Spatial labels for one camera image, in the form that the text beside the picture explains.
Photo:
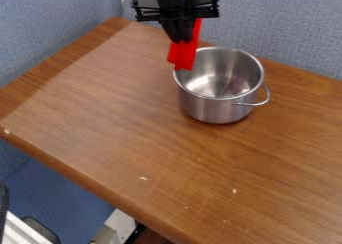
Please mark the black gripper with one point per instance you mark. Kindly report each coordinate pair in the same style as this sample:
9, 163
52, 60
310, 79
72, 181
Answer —
169, 10

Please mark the red plastic block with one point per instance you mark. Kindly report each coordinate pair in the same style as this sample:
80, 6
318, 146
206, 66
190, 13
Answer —
182, 52

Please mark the white ribbed box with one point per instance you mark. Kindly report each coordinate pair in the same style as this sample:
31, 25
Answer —
19, 233

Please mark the metal pot with handles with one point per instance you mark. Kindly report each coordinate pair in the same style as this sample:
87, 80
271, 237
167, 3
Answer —
224, 86

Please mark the white table leg bracket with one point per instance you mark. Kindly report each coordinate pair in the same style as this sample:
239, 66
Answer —
116, 229

